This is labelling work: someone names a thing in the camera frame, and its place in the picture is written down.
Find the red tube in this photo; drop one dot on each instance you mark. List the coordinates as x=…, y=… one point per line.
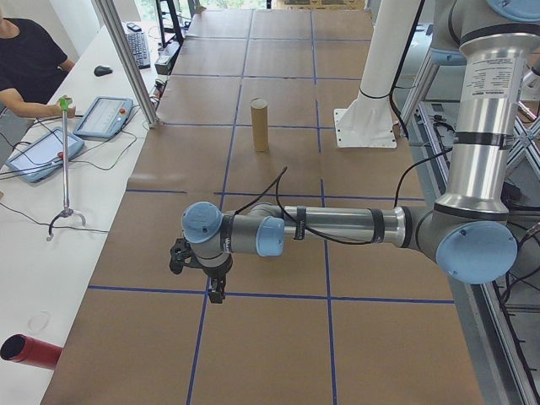
x=36, y=352

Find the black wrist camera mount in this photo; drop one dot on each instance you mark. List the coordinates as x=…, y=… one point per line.
x=180, y=255

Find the white column with square plate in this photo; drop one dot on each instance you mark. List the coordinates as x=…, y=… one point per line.
x=379, y=63

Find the person in black T-shirt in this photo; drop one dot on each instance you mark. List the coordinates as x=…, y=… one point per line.
x=25, y=55

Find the black handheld phone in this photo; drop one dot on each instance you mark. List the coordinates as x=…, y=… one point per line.
x=134, y=27

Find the aluminium profile post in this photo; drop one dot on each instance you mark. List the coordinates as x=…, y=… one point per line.
x=131, y=63

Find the person's right forearm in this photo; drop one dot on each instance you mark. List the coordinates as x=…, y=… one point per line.
x=25, y=107

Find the black computer mouse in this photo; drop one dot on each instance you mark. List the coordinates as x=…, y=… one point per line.
x=102, y=70

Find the blue-grey teach pendant tablet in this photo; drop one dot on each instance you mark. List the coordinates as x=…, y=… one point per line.
x=38, y=156
x=101, y=116

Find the brown cardboard tube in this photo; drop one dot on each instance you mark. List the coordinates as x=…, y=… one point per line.
x=260, y=126

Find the black computer keyboard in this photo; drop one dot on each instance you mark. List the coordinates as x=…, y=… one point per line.
x=138, y=50

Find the white desk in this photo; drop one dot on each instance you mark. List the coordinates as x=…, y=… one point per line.
x=42, y=274

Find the black metal rack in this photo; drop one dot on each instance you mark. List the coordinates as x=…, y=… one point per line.
x=169, y=21

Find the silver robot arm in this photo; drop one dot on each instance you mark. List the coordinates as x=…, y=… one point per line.
x=337, y=223

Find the person's right hand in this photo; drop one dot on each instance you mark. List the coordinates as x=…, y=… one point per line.
x=65, y=113

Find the clear plastic cap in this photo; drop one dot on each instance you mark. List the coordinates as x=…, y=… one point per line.
x=39, y=321

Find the grey electronics box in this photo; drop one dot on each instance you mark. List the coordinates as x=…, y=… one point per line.
x=165, y=59

